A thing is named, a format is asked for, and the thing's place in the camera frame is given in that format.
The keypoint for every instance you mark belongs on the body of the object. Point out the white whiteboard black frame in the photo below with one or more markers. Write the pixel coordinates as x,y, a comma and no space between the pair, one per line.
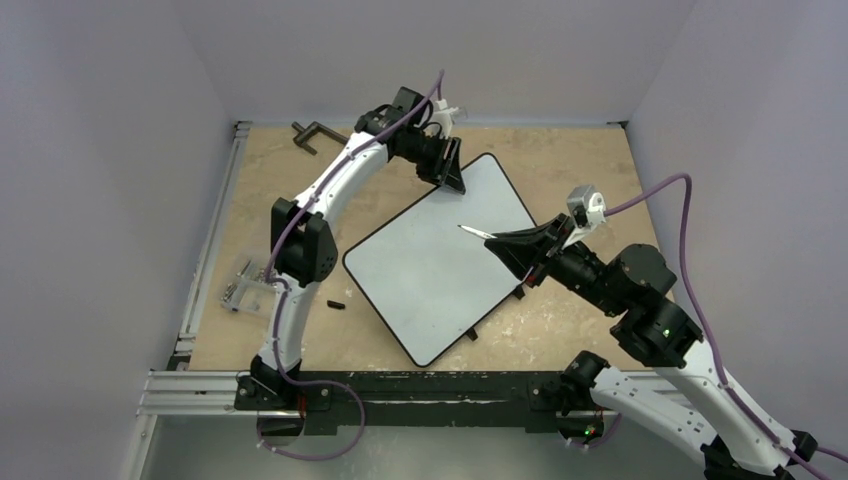
431,281

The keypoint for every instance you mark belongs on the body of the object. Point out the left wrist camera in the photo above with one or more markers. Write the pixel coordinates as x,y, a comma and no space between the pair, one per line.
445,117

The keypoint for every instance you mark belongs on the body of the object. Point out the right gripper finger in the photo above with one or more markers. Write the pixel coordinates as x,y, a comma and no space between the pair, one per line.
528,263
513,237

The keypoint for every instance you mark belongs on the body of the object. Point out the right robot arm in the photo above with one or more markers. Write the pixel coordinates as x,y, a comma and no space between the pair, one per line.
717,425

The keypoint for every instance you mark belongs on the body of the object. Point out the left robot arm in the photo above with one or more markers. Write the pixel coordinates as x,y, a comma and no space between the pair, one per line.
414,127

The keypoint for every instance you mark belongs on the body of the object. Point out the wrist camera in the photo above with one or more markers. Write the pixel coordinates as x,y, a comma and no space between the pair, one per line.
587,208
445,117

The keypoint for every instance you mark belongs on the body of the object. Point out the clear plastic screw box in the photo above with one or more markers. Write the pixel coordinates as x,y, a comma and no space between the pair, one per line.
247,291

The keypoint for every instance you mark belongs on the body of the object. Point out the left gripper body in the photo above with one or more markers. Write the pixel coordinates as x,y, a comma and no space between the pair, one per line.
430,160

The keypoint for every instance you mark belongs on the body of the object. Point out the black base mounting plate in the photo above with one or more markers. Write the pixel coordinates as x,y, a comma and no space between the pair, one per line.
535,402

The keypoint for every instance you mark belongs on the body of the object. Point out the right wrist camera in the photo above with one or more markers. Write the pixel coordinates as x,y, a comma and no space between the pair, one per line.
587,208

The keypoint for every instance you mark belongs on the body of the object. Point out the white whiteboard marker pen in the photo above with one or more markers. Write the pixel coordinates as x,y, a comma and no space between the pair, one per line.
477,233

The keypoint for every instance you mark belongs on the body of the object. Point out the aluminium frame rail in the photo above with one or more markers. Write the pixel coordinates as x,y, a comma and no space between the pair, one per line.
191,393

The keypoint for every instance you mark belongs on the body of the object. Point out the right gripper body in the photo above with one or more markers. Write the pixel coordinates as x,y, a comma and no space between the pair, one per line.
542,251

